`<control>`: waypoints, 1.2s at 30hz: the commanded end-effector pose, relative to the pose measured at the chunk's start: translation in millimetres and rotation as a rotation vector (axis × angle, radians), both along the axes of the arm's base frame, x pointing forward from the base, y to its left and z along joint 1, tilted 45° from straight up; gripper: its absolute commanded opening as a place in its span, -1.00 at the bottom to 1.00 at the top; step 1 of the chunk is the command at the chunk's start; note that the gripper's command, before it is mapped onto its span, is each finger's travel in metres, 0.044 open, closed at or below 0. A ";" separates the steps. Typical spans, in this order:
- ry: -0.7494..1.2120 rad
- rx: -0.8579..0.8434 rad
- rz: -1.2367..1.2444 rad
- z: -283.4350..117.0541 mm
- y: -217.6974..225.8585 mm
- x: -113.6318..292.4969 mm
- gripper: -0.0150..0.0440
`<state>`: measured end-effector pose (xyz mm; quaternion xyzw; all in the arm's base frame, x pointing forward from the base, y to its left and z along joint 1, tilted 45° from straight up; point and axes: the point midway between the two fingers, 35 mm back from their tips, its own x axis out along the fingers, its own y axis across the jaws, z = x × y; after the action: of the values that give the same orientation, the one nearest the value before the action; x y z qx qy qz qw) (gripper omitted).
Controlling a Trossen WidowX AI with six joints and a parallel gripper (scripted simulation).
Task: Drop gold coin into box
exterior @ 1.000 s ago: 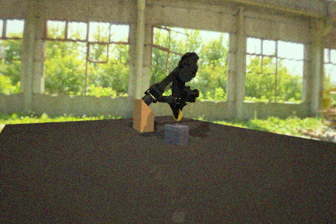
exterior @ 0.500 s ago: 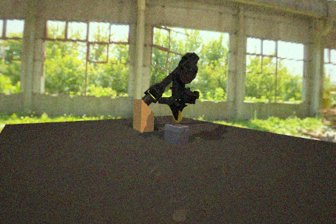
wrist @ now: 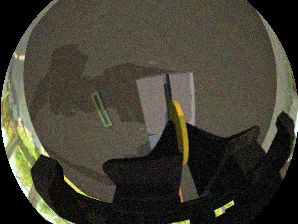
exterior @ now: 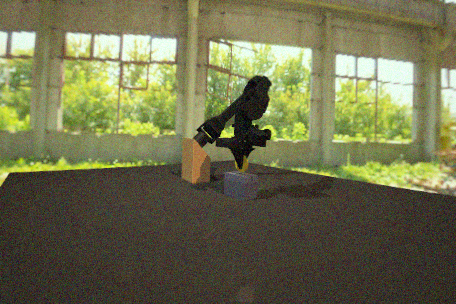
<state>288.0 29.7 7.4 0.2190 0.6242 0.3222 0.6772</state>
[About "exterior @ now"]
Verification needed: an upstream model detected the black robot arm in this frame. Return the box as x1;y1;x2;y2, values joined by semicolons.
193;75;272;148

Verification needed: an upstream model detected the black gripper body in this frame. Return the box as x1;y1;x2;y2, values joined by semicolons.
216;121;266;149

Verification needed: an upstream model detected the gold coin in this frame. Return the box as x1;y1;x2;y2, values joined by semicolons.
235;156;248;172

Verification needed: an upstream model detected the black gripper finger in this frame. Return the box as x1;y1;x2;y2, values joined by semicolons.
228;148;247;169
244;148;256;158

